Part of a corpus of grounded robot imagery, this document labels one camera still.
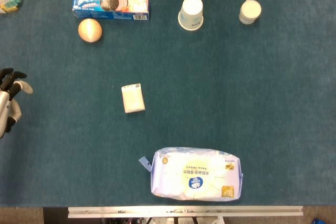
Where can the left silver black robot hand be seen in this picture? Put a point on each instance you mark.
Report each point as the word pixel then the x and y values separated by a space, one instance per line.
pixel 6 95

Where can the small white box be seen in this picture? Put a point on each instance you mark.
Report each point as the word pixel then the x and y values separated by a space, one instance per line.
pixel 133 98

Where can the blue cookie box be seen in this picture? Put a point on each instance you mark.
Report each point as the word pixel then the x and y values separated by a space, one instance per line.
pixel 110 6

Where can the wet wipes pack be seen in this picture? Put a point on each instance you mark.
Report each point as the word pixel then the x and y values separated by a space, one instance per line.
pixel 197 174

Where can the clear snack container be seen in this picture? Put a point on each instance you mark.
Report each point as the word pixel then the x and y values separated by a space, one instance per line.
pixel 13 2

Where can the round golden ball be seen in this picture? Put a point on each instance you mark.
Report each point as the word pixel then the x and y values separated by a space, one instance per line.
pixel 90 30

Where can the white paper cup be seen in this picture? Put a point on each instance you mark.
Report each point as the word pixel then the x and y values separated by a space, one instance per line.
pixel 191 12

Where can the small white lidded bottle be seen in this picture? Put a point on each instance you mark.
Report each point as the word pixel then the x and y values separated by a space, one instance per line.
pixel 249 12

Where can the small blue object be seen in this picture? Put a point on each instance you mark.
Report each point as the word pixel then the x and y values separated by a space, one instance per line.
pixel 319 221

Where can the aluminium frame rail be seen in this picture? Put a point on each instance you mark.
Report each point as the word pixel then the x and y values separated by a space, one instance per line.
pixel 183 211

